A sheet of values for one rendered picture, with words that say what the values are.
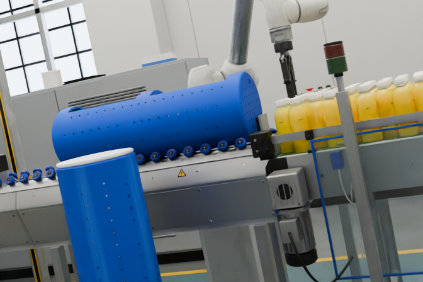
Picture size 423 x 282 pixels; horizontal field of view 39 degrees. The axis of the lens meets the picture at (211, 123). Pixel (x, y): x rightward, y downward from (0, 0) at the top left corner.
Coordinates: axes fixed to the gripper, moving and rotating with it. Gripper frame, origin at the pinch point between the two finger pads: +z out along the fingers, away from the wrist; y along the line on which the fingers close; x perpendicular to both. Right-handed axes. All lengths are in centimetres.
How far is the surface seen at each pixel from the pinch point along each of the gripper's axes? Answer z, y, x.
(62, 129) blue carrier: -3, 22, -96
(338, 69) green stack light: -5, 48, 27
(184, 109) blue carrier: -1.2, 22.9, -38.4
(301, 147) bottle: 20.0, 28.5, 6.1
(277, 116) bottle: 7.7, 24.4, -1.5
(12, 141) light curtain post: -1, -21, -159
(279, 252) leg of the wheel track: 65, 4, -17
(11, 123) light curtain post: -11, -22, -158
